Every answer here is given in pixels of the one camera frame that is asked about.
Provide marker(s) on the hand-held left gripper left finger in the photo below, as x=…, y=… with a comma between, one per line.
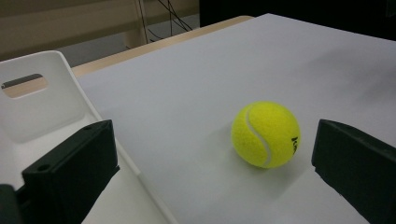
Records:
x=71, y=168

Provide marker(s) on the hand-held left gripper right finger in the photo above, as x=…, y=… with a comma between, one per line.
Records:
x=358, y=168

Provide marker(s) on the white plastic bin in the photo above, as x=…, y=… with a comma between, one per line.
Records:
x=40, y=118

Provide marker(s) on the yellow tennis ball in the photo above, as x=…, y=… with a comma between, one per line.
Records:
x=264, y=137

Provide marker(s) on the beige wooden desk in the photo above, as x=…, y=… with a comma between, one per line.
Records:
x=77, y=21

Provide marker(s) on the white foam board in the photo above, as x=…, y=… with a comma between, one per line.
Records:
x=218, y=68

